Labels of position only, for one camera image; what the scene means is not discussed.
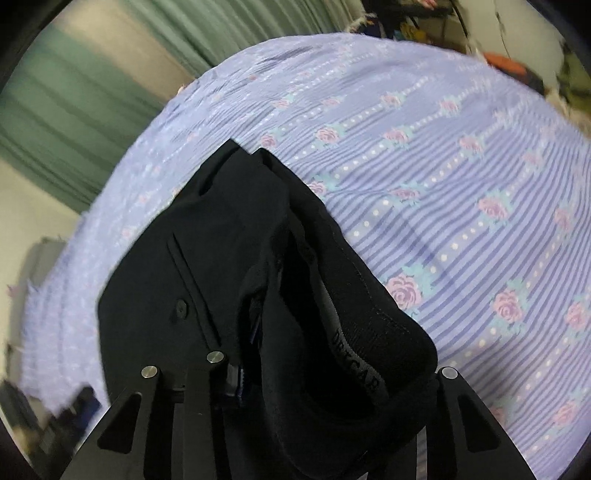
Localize green curtain right panel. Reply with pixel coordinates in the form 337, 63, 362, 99
124, 0, 363, 76

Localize red orange stool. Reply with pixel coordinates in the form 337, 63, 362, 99
484, 52, 545, 95

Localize green curtain left panel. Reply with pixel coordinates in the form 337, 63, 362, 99
1, 26, 163, 213

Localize green curtain panel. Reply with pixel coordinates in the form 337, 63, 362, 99
1, 26, 163, 213
124, 0, 363, 76

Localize pile of toys and bags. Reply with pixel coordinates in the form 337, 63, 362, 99
346, 1, 469, 43

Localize purple floral bedspread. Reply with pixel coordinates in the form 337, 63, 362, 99
20, 33, 590, 479

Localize black pants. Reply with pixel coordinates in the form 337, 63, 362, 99
97, 141, 438, 479

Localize grey headboard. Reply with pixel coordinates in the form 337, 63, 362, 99
13, 237, 66, 304

